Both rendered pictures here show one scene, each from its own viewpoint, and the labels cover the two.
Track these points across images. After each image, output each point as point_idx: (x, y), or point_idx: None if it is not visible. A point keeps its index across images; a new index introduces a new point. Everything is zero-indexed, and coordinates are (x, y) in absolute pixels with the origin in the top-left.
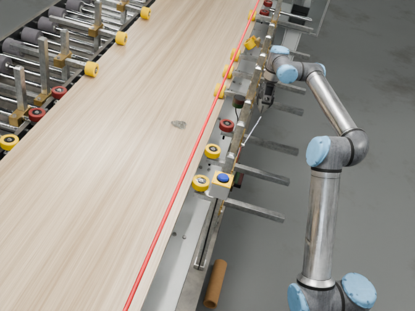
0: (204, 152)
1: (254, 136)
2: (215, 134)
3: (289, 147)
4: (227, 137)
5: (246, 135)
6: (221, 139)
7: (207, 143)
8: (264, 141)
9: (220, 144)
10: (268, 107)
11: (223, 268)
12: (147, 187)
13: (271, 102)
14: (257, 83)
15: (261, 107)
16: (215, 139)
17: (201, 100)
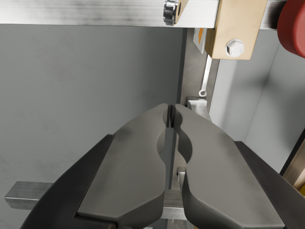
0: (272, 32)
1: (165, 26)
2: (238, 106)
3: (7, 12)
4: (212, 108)
5: (203, 17)
6: (226, 97)
7: (258, 72)
8: (116, 7)
9: (227, 81)
10: (105, 145)
11: None
12: None
13: (62, 208)
14: None
15: (184, 127)
16: (238, 91)
17: None
